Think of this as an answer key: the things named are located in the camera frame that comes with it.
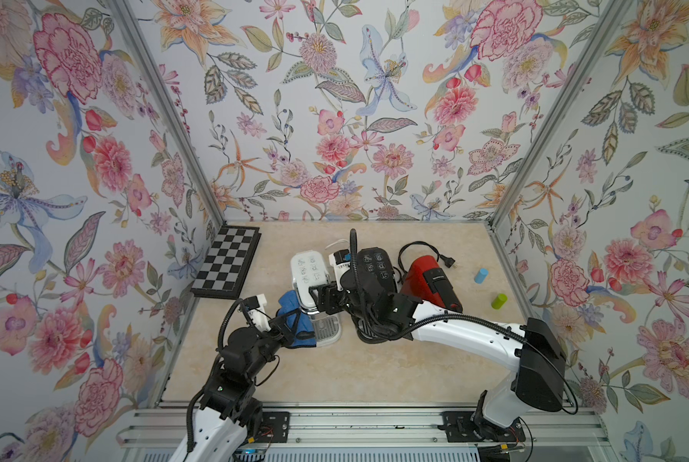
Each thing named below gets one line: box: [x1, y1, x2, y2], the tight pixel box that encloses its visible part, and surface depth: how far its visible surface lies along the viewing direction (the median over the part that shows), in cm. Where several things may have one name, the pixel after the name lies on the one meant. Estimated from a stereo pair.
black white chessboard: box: [190, 225, 262, 301], surface depth 106 cm
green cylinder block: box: [490, 293, 508, 310], surface depth 95 cm
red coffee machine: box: [400, 255, 463, 313], surface depth 82 cm
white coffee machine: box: [289, 250, 342, 349], surface depth 80 cm
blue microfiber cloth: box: [277, 289, 317, 348], surface depth 75 cm
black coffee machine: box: [355, 247, 398, 344], surface depth 59 cm
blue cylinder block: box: [474, 267, 489, 284], surface depth 103 cm
